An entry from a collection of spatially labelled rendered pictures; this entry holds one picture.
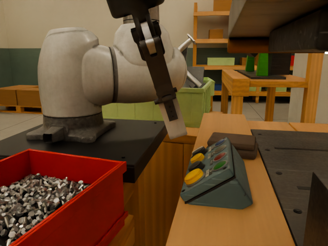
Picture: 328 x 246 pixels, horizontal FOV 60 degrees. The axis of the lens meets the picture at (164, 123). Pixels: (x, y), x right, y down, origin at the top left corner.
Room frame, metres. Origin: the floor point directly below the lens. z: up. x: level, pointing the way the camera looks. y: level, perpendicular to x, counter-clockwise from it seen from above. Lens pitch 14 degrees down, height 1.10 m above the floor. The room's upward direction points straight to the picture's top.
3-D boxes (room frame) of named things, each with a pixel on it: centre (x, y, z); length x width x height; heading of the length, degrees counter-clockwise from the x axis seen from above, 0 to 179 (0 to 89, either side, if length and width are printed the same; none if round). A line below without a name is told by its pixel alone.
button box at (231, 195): (0.42, -0.08, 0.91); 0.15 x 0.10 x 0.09; 169
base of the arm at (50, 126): (0.74, 0.25, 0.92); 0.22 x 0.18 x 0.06; 170
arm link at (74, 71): (0.76, 0.24, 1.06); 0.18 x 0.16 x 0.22; 109
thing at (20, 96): (5.73, 2.70, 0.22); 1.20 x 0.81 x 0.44; 77
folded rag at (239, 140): (0.57, -0.14, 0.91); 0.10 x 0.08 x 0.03; 69
